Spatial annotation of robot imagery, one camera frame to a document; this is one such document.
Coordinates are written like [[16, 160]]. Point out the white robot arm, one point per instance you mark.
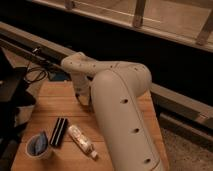
[[113, 88]]

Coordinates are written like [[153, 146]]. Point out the blue cloth in bowl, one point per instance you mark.
[[40, 144]]

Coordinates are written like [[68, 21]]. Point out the white plastic bottle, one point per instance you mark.
[[83, 142]]

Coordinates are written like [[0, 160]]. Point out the black rectangular box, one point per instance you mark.
[[58, 132]]

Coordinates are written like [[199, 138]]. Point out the black equipment at left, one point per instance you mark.
[[13, 95]]

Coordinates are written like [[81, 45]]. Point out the wooden railing frame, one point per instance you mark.
[[188, 22]]

